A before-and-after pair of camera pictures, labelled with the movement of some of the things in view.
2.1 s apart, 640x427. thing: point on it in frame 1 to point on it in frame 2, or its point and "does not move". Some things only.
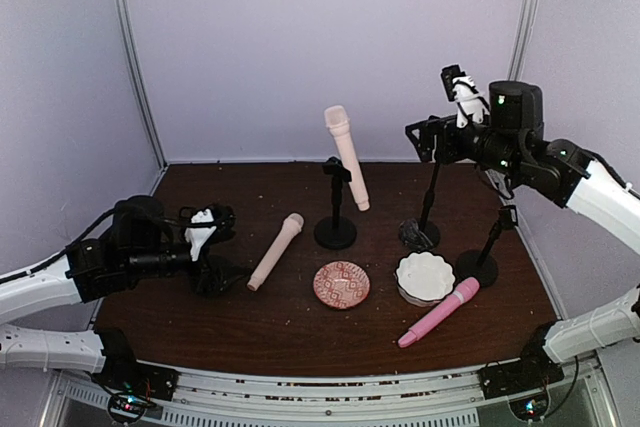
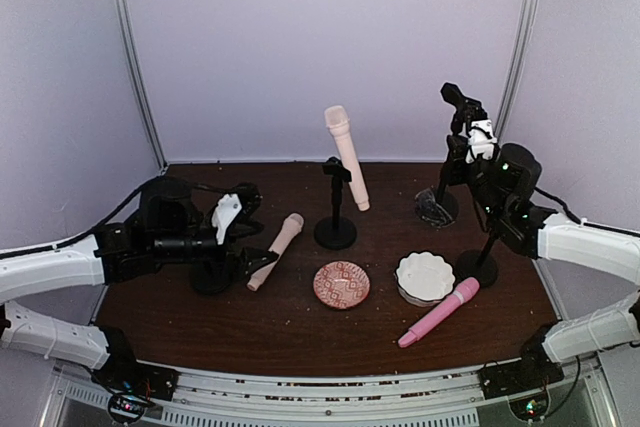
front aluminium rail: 217,398 does not move
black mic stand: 480,265 does not move
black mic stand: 336,232 does not move
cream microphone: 337,120 does not move
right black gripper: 435,138 to 465,114
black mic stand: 427,226 to 458,101
